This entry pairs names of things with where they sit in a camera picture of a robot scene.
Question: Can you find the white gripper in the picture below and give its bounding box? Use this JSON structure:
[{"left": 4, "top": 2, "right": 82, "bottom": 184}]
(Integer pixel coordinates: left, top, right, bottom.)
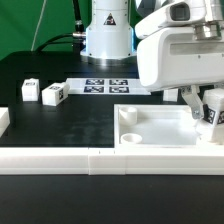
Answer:
[{"left": 136, "top": 22, "right": 224, "bottom": 119}]

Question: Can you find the white square tabletop tray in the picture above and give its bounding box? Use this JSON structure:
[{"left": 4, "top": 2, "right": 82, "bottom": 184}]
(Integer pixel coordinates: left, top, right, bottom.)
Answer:
[{"left": 114, "top": 104, "right": 224, "bottom": 148}]

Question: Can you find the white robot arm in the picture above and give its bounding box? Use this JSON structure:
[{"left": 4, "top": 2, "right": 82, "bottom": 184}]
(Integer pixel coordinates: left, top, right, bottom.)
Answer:
[{"left": 135, "top": 0, "right": 224, "bottom": 119}]

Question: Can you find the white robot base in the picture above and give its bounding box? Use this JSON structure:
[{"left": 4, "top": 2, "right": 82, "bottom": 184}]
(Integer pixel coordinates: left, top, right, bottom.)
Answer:
[{"left": 80, "top": 0, "right": 136, "bottom": 66}]

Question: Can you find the white fiducial marker sheet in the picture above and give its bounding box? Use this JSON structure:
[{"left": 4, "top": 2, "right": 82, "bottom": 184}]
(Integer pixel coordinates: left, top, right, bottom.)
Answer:
[{"left": 66, "top": 78, "right": 149, "bottom": 95}]

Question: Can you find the white U-shaped obstacle fence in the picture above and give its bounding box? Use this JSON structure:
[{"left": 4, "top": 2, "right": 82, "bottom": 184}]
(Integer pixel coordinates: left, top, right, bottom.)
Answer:
[{"left": 0, "top": 107, "right": 224, "bottom": 176}]

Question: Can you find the black cable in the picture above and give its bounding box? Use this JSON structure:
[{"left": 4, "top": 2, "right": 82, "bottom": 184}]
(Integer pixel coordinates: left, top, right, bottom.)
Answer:
[{"left": 34, "top": 0, "right": 87, "bottom": 54}]

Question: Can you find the white thin cable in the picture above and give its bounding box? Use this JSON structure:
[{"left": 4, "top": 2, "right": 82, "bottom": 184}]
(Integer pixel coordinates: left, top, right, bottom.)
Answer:
[{"left": 31, "top": 0, "right": 47, "bottom": 52}]

